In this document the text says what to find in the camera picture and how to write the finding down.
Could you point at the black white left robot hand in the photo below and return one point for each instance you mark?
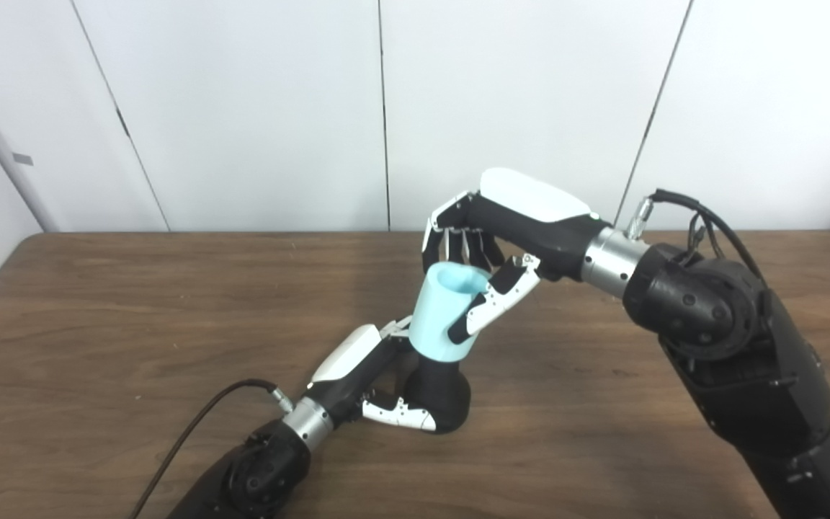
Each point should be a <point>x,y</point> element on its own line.
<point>350,367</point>

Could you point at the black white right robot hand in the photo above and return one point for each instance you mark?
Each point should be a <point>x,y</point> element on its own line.
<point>530,223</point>

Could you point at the black flared nozzle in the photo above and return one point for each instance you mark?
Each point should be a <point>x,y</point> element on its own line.
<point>444,396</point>

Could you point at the light blue cylinder cup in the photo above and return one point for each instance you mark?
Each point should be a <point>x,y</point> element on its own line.
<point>436,317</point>

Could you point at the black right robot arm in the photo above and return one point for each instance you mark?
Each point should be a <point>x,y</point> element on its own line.
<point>739,346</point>

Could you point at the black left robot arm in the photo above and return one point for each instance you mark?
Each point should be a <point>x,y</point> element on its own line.
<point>256,468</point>

